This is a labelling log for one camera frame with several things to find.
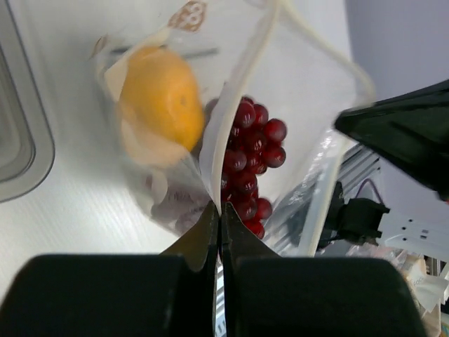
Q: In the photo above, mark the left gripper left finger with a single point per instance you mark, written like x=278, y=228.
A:
x=166, y=294

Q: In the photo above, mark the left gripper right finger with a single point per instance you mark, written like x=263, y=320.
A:
x=268, y=295

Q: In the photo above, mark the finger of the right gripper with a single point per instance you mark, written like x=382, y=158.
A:
x=410, y=131

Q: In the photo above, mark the purple grape bunch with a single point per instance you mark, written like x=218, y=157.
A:
x=254, y=145

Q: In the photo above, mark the clear zip top bag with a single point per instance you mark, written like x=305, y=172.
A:
x=230, y=101

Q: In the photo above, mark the yellow lemon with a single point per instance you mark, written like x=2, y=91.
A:
x=160, y=94

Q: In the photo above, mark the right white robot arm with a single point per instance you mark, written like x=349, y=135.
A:
x=361, y=221

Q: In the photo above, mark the clear plastic food tray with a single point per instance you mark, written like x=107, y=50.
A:
x=27, y=144

